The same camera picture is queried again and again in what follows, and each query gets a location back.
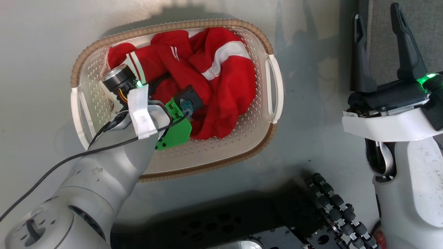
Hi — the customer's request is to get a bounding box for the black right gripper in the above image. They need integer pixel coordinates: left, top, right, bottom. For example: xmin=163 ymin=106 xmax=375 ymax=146
xmin=347 ymin=2 xmax=443 ymax=131

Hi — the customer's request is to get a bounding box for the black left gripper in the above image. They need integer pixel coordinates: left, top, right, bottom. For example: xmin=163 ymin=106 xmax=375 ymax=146
xmin=101 ymin=64 xmax=145 ymax=103

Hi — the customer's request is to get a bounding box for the red white-striped garment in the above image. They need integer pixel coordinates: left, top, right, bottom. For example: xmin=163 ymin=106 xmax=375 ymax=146
xmin=106 ymin=27 xmax=257 ymax=140

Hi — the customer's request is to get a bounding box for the white perforated basket brown rim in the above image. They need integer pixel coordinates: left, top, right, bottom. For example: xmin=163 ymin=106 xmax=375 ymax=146
xmin=70 ymin=19 xmax=284 ymax=183

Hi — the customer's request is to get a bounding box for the grey fabric sofa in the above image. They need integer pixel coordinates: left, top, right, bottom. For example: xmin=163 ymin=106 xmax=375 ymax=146
xmin=358 ymin=0 xmax=443 ymax=91

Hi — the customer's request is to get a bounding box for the white tape strap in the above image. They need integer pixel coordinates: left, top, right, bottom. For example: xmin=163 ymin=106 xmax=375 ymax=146
xmin=127 ymin=84 xmax=159 ymax=140

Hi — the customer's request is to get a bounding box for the teal cable connector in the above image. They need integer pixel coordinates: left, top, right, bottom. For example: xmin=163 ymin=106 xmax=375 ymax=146
xmin=180 ymin=99 xmax=195 ymax=117

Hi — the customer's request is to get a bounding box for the green camera mount bracket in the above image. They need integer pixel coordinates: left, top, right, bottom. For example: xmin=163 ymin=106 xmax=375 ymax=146
xmin=155 ymin=98 xmax=192 ymax=151

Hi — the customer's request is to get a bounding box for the thin black cable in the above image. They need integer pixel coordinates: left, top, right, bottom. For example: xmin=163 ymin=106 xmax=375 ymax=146
xmin=0 ymin=110 xmax=190 ymax=222

